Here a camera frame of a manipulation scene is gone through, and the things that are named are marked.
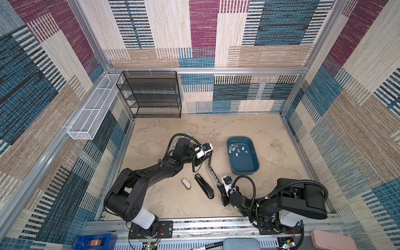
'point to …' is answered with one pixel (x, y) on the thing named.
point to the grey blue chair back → (241, 244)
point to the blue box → (101, 241)
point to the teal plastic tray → (243, 155)
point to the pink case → (324, 240)
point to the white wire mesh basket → (85, 125)
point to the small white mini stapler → (186, 183)
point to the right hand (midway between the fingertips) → (220, 188)
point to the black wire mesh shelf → (151, 94)
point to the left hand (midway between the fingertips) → (207, 148)
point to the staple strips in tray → (232, 147)
